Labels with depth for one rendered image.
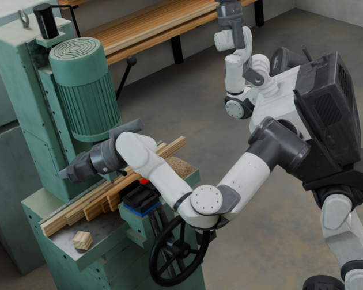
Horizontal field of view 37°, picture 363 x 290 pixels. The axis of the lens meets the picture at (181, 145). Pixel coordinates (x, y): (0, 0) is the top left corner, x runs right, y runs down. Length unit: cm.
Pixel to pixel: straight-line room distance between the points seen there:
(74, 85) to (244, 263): 157
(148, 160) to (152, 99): 307
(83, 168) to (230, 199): 42
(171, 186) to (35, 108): 77
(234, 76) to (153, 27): 226
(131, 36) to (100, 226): 236
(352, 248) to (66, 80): 112
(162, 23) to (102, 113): 249
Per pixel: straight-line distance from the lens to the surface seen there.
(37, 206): 230
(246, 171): 139
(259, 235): 307
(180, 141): 220
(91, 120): 178
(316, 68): 166
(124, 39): 406
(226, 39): 189
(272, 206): 324
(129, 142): 140
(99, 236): 191
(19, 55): 188
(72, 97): 176
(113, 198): 196
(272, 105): 159
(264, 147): 143
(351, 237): 194
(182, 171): 206
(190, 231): 222
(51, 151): 206
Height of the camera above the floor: 218
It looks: 35 degrees down
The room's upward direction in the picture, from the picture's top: 10 degrees counter-clockwise
